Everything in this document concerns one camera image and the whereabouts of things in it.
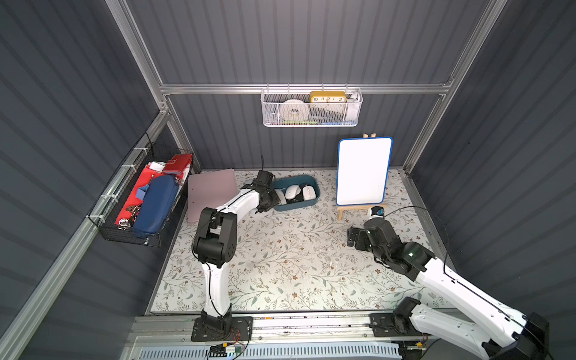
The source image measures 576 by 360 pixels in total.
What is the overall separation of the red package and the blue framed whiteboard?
1.94ft

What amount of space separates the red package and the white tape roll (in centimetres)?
40

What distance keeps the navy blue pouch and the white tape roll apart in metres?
0.47

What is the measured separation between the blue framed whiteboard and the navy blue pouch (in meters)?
0.61

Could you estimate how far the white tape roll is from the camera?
0.84 meters

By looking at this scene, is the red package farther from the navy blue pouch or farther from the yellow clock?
the yellow clock

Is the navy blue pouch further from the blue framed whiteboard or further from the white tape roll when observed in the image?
the blue framed whiteboard

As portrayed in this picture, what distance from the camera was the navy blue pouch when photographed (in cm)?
65

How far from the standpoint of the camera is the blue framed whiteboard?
858mm
